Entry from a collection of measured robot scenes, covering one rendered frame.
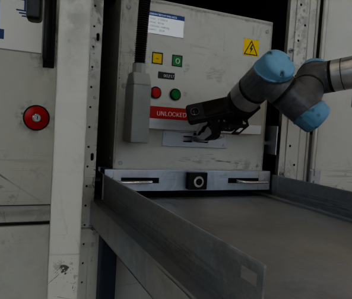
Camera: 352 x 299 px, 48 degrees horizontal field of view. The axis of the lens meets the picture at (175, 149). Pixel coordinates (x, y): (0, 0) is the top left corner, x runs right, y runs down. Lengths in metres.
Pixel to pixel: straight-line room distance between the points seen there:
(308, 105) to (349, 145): 0.59
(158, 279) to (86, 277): 0.52
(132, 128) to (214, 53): 0.38
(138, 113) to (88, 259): 0.40
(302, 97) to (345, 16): 0.61
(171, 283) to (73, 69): 0.31
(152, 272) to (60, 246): 0.24
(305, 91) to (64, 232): 0.63
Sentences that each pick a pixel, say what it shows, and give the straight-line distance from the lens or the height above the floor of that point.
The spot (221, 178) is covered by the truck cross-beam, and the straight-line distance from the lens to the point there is 1.21.
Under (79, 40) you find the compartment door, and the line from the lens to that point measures 0.41.
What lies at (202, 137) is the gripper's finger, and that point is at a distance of 1.07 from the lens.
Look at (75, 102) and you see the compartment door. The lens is 0.40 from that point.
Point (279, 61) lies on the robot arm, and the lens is 0.87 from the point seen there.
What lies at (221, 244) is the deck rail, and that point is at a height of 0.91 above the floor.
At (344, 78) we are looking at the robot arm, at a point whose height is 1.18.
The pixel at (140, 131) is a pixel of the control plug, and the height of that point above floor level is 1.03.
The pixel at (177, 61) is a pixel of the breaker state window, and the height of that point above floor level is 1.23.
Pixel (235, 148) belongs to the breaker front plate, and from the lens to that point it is 1.24.
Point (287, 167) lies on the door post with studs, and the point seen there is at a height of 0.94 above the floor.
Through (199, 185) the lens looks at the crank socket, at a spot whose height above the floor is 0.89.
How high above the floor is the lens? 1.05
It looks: 3 degrees down
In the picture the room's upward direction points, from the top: 4 degrees clockwise
